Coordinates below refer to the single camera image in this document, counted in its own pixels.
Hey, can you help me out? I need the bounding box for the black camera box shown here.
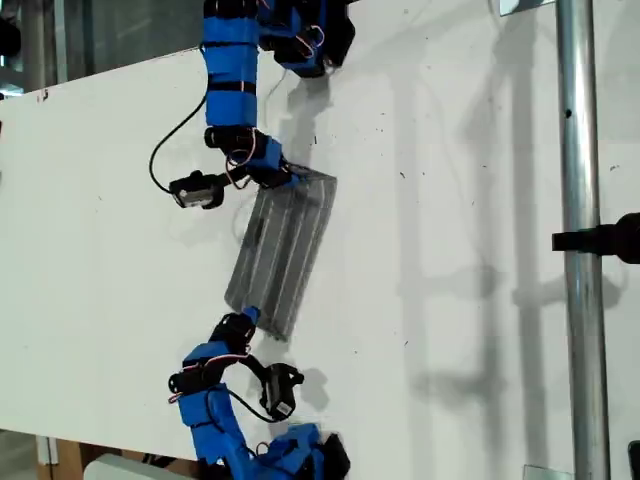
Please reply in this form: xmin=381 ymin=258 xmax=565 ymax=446
xmin=168 ymin=169 xmax=226 ymax=211
xmin=259 ymin=363 xmax=305 ymax=419

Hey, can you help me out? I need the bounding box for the black post clamp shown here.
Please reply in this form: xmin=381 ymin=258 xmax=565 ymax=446
xmin=551 ymin=212 xmax=640 ymax=266

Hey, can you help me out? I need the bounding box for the black camera stalk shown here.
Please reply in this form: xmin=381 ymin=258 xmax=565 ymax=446
xmin=242 ymin=353 xmax=275 ymax=387
xmin=214 ymin=168 xmax=252 ymax=192

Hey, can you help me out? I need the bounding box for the black round object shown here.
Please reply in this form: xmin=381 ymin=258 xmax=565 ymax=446
xmin=0 ymin=17 xmax=24 ymax=57

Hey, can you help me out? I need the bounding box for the steel post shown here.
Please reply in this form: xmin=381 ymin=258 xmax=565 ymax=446
xmin=554 ymin=0 xmax=614 ymax=480

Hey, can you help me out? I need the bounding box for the black camera cable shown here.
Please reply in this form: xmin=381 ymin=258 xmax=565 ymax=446
xmin=148 ymin=92 xmax=209 ymax=194
xmin=226 ymin=383 xmax=282 ymax=426

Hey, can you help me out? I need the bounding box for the grey striped towel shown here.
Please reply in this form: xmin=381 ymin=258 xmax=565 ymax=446
xmin=223 ymin=167 xmax=339 ymax=344

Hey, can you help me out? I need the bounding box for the wooden table frame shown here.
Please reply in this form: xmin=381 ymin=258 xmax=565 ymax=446
xmin=35 ymin=433 xmax=85 ymax=480

